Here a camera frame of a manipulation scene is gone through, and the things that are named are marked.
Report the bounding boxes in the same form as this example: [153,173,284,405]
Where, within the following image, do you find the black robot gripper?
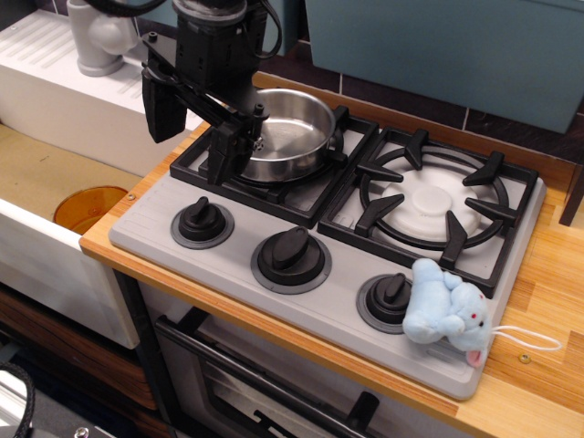
[142,12,266,185]

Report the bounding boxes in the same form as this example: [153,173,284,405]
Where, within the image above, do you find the stainless steel pot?
[241,89,337,183]

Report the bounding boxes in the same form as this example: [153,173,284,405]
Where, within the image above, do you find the black left stove knob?
[171,196,235,250]

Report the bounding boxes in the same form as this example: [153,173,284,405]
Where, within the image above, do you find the black stove knob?
[251,226,332,295]
[171,196,235,250]
[356,273,412,335]

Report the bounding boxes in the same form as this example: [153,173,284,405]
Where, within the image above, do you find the black left burner grate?
[170,106,379,228]

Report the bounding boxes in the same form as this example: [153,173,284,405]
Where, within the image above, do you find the black burner grate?
[318,128,547,298]
[170,106,379,228]

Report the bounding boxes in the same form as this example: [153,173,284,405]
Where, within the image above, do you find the grey toy faucet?
[67,1,138,78]

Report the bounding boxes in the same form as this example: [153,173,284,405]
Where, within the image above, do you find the white toy sink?
[1,10,179,349]

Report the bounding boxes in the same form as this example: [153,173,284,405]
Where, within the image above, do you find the orange plastic bowl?
[53,186,128,235]

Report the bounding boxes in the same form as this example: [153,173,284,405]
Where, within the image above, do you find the black middle stove knob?
[251,226,332,295]

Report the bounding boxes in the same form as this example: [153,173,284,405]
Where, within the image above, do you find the grey toy stove top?
[109,116,546,400]

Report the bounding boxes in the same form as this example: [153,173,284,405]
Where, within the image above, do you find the black right burner grate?
[318,128,547,298]

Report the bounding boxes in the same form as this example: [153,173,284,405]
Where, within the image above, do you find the white round burner cap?
[370,166,489,242]

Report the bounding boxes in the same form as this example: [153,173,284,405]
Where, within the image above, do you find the black right stove knob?
[356,273,412,335]

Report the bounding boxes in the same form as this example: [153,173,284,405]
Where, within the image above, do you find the light blue plush mouse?
[402,258,562,368]

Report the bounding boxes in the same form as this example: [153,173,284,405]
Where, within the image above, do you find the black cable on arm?
[245,0,285,60]

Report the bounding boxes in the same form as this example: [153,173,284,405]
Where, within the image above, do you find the oven door with black handle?
[153,306,439,438]

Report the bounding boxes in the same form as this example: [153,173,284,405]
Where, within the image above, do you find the black braided cable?
[0,360,37,438]

